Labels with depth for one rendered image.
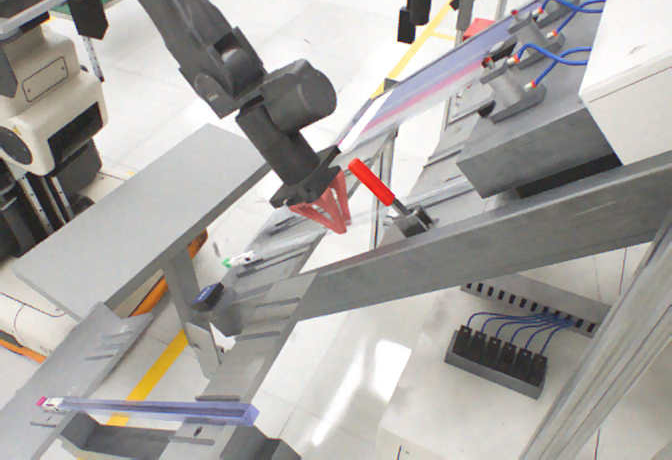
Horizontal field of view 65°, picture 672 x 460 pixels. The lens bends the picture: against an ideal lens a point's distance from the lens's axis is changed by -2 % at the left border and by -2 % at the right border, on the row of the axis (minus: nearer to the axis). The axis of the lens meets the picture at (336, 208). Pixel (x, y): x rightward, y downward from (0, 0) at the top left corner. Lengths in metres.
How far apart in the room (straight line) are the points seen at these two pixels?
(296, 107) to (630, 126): 0.33
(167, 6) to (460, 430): 0.73
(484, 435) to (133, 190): 0.92
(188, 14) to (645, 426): 0.89
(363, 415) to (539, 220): 1.19
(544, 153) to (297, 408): 1.25
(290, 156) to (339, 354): 1.09
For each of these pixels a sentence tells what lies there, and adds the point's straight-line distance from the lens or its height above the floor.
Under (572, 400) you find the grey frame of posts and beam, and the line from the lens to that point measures 0.59.
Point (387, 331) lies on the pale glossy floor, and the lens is 1.73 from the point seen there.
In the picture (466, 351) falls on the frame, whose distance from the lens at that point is 0.95.
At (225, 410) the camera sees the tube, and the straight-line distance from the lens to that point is 0.47.
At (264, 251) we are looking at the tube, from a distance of 0.85.
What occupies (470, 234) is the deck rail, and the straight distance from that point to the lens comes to 0.51.
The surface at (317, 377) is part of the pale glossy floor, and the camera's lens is 1.65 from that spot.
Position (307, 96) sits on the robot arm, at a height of 1.13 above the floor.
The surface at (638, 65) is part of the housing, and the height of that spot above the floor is 1.27.
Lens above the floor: 1.45
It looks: 44 degrees down
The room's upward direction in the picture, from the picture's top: straight up
